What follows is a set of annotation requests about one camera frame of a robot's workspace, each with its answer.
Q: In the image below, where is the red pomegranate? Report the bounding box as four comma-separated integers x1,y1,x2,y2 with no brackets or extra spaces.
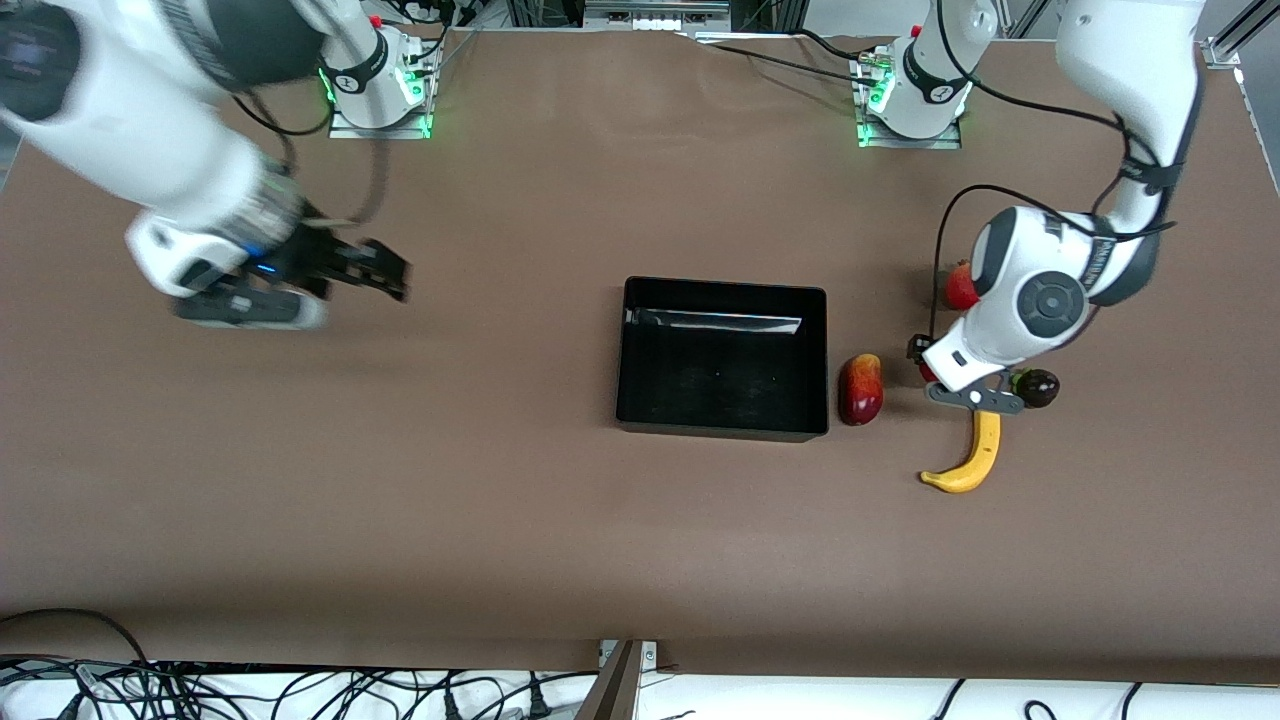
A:
943,260,981,311

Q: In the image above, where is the dark slanted post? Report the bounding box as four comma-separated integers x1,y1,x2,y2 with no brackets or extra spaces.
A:
575,640,643,720

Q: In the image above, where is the short black table cable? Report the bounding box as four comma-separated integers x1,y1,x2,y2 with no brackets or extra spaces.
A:
795,28,881,63

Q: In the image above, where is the red yellow mango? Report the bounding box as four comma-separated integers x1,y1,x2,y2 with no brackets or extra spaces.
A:
838,353,885,427

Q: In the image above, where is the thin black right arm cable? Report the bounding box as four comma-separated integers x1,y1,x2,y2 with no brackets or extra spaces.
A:
236,92,333,171

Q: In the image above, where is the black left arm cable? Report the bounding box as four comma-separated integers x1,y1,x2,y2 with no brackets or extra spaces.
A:
930,0,1181,346

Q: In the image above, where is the white power strip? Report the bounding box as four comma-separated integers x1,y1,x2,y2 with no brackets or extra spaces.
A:
583,0,733,33

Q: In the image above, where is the black plastic box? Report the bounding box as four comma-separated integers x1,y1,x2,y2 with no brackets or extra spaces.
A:
614,276,830,444

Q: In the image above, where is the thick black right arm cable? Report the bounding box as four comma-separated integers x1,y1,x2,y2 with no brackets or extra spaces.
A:
340,120,393,233

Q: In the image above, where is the dark purple eggplant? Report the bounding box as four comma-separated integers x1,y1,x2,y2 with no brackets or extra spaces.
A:
1010,368,1061,409

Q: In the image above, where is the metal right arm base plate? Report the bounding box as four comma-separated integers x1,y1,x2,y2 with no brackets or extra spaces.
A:
328,95,434,140

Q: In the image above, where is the yellow banana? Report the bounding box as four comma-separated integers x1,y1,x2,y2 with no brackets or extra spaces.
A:
920,410,1002,494

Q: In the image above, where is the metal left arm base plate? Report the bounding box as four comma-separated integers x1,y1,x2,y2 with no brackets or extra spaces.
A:
856,60,964,151

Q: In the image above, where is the long black table cable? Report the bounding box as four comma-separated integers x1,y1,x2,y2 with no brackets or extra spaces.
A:
698,40,866,79

